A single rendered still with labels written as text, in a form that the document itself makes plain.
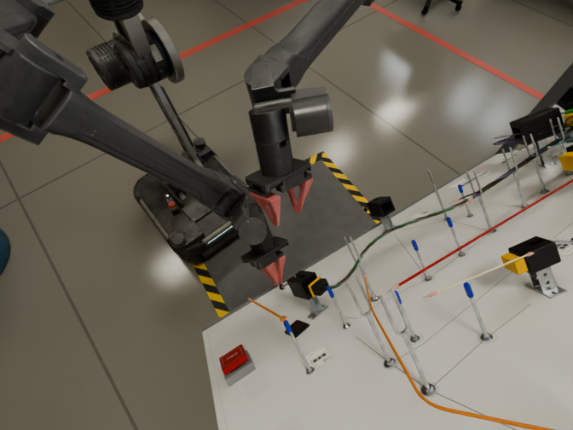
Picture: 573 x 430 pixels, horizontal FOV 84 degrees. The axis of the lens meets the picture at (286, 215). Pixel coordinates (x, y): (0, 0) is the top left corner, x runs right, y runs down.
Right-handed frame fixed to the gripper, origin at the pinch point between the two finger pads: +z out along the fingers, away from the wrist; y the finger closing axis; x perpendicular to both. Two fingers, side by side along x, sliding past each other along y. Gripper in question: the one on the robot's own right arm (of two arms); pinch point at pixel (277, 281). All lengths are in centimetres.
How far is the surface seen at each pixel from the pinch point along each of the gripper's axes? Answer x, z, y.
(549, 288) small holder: -48, -2, 17
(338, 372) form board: -29.1, 2.2, -9.4
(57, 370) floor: 128, 44, -72
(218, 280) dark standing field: 107, 40, 14
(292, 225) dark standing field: 99, 32, 69
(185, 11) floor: 278, -157, 144
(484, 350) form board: -45.0, -0.6, 2.8
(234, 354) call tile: -9.4, 2.0, -18.4
